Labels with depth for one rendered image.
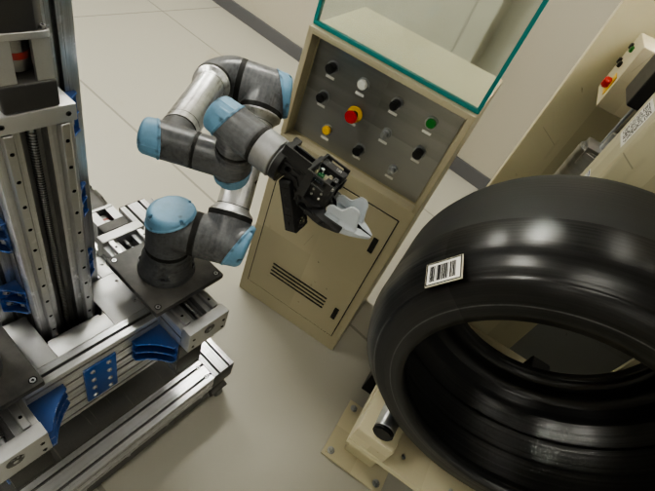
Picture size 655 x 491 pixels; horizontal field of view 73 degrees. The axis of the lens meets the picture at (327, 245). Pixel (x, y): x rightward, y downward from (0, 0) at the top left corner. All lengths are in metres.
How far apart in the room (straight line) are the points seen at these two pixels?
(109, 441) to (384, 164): 1.22
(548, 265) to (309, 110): 1.10
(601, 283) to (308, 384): 1.55
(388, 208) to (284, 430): 0.97
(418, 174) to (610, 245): 0.91
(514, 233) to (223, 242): 0.71
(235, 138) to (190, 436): 1.29
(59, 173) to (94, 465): 0.91
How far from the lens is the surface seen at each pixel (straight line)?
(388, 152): 1.47
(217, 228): 1.12
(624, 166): 0.93
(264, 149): 0.78
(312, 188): 0.77
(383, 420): 0.97
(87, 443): 1.61
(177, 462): 1.81
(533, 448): 1.10
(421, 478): 1.10
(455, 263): 0.63
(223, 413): 1.88
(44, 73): 0.86
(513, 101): 3.47
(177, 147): 0.90
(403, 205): 1.48
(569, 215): 0.68
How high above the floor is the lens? 1.74
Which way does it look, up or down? 43 degrees down
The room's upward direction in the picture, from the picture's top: 24 degrees clockwise
